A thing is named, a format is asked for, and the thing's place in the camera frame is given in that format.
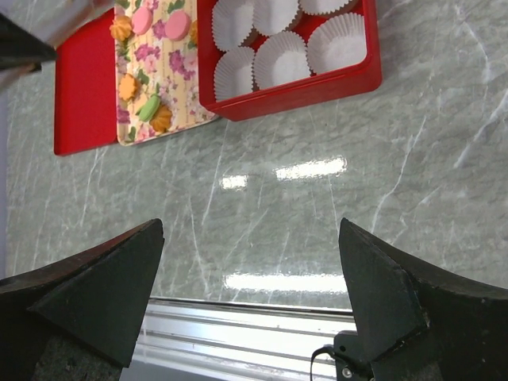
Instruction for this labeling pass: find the white paper cup middle right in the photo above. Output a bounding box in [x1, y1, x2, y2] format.
[299, 0, 358, 17]

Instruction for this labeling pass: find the aluminium rail front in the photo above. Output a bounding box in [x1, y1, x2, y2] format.
[133, 298, 357, 380]

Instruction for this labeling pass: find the white paper cup middle left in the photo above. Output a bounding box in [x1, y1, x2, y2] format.
[212, 0, 254, 52]

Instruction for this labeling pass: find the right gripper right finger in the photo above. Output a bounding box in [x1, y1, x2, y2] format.
[339, 218, 507, 380]

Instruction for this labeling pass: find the red cookie box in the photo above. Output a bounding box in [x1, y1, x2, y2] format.
[197, 0, 383, 121]

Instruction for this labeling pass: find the orange fish cookie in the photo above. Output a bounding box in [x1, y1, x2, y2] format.
[110, 15, 133, 41]

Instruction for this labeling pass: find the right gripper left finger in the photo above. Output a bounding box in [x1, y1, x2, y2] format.
[1, 219, 164, 380]

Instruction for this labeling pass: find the white paper cup bottom right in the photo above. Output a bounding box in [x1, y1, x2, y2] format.
[307, 13, 367, 75]

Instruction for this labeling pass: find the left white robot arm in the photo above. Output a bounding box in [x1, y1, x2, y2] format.
[1, 1, 114, 91]

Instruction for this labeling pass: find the swirl cookie near green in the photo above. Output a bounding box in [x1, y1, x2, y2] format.
[149, 105, 172, 133]

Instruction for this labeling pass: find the red box lid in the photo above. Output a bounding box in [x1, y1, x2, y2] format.
[53, 10, 117, 156]

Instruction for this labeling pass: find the white paper cup bottom middle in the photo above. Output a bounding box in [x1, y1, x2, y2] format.
[253, 31, 311, 90]

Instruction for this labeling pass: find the white paper cup bottom left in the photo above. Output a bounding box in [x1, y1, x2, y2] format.
[214, 47, 255, 102]

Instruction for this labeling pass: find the white paper cup centre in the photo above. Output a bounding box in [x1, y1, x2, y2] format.
[253, 0, 300, 36]

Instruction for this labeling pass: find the orange swirl cookie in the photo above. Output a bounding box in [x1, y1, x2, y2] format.
[189, 20, 198, 45]

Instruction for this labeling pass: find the orange flower cookie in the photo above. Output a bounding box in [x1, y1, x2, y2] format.
[118, 74, 138, 102]

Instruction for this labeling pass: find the green macaron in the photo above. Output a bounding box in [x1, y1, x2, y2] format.
[137, 94, 160, 122]

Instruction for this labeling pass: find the floral tray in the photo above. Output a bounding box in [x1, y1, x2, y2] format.
[114, 1, 216, 146]

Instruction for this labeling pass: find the pink macaron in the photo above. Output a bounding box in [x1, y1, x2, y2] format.
[131, 6, 152, 35]
[164, 10, 191, 41]

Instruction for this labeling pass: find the white paper cup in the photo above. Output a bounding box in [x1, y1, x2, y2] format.
[214, 47, 255, 102]
[307, 13, 367, 75]
[212, 0, 254, 52]
[299, 0, 358, 17]
[253, 31, 311, 90]
[253, 0, 300, 36]

